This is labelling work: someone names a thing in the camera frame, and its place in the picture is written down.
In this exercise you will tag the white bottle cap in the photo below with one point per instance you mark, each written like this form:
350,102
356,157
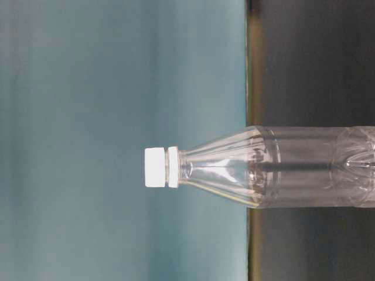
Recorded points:
155,167

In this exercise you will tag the clear plastic bottle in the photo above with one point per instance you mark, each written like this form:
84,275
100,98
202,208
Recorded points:
273,167

